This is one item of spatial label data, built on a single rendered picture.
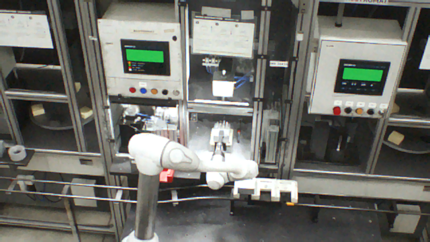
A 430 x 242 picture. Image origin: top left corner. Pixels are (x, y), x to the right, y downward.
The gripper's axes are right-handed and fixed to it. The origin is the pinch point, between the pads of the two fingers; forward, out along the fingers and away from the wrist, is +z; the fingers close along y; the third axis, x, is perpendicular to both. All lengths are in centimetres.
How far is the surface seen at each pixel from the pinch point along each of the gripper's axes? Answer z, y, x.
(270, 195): -28.8, -17.2, -31.9
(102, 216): 13, -101, 92
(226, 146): -3.1, -4.1, -3.8
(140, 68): -17, 57, 42
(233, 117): 29.5, -7.3, -5.7
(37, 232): -8, -100, 136
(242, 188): -33.7, -8.3, -15.6
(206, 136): 11.5, -9.6, 10.3
